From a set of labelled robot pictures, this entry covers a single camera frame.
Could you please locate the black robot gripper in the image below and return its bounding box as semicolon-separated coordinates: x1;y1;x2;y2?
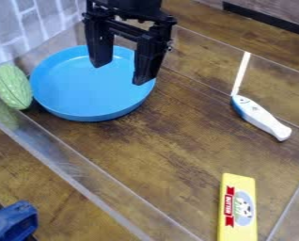
83;0;178;86

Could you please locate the yellow butter brick toy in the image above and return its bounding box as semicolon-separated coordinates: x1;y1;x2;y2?
218;173;258;241

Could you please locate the blue round tray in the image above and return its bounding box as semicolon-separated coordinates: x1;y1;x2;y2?
31;45;156;122

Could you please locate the green ridged gourd toy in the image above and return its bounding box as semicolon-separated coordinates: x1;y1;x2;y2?
0;64;32;110

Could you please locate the white and blue fish toy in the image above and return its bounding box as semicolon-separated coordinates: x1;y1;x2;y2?
231;95;291;141

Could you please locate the clear acrylic enclosure wall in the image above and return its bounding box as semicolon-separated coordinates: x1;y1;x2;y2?
0;18;299;241

